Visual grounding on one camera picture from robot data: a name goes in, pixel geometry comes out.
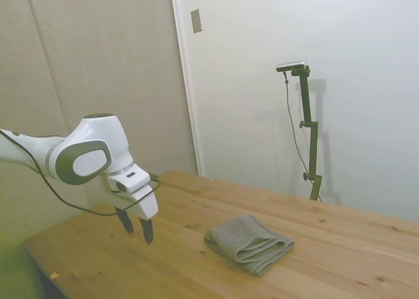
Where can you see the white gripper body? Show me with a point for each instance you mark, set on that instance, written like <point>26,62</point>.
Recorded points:
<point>144,201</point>

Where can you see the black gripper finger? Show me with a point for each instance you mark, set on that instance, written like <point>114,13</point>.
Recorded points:
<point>126,222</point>
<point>147,230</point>

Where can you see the grey towel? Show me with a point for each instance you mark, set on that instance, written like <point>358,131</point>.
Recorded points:
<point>239,237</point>

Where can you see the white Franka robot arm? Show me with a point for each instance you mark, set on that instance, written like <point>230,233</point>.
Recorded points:
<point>98,132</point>

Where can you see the small orange tape piece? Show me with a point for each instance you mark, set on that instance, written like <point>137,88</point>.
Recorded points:
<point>54,275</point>

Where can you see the white door frame trim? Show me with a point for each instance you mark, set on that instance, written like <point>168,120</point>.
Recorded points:
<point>186,83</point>

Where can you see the grey wall plate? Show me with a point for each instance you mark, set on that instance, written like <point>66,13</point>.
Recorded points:
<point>196,21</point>

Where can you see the dark jointed camera stand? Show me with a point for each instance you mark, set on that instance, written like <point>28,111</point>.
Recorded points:
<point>306,99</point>

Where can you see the silver camera on stand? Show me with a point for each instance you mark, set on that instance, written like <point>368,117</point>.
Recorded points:
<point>291,65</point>

